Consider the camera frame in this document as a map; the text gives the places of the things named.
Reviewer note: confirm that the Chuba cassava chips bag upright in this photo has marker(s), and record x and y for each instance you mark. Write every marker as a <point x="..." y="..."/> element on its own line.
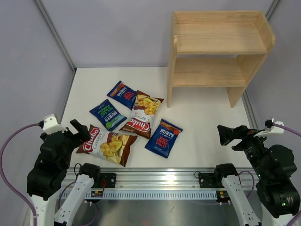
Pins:
<point x="143" y="115"/>

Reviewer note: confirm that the blue Burts sea salt bag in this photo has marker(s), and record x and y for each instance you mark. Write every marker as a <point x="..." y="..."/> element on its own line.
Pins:
<point x="108" y="115"/>

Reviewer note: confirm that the blue Burts chilli bag back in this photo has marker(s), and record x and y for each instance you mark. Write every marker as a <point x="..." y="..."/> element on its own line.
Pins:
<point x="123" y="94"/>

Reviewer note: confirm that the wooden two-tier shelf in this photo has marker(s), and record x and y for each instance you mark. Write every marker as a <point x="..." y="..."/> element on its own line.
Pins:
<point x="217" y="49"/>

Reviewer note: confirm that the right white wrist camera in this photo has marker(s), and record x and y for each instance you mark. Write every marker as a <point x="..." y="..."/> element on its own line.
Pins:
<point x="271" y="128"/>

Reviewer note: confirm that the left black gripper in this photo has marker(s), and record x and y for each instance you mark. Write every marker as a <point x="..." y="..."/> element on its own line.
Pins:
<point x="83" y="134"/>

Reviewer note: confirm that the aluminium mounting rail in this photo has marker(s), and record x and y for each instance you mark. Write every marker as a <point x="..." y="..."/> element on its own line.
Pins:
<point x="156" y="178"/>

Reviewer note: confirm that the white slotted cable duct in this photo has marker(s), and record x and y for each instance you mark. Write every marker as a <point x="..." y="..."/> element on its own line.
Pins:
<point x="152" y="195"/>

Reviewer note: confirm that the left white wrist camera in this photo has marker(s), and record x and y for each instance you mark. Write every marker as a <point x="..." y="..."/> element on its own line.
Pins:
<point x="52" y="124"/>

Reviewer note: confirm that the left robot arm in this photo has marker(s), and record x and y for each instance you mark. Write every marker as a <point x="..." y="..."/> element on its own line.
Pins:
<point x="50" y="169"/>

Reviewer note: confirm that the blue Burts chilli bag front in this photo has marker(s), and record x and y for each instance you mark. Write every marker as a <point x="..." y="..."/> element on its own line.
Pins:
<point x="163" y="139"/>

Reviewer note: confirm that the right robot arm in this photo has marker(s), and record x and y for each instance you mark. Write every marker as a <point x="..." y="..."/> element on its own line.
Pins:
<point x="280" y="200"/>

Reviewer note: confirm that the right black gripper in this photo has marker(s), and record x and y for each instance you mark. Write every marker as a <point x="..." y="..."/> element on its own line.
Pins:
<point x="227" y="134"/>

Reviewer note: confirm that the blue burts chilli bag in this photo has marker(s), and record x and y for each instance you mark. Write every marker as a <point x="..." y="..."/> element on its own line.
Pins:
<point x="123" y="94"/>
<point x="163" y="139"/>

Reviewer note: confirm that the Chuba cassava chips bag front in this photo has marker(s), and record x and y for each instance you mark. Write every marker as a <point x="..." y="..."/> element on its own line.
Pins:
<point x="104" y="144"/>

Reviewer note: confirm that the chuba cassava chips bag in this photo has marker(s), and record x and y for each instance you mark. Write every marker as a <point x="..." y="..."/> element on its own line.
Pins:
<point x="143" y="115"/>
<point x="104" y="144"/>

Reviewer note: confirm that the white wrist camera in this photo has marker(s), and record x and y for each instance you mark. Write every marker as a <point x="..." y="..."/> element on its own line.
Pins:
<point x="271" y="128"/>
<point x="52" y="124"/>

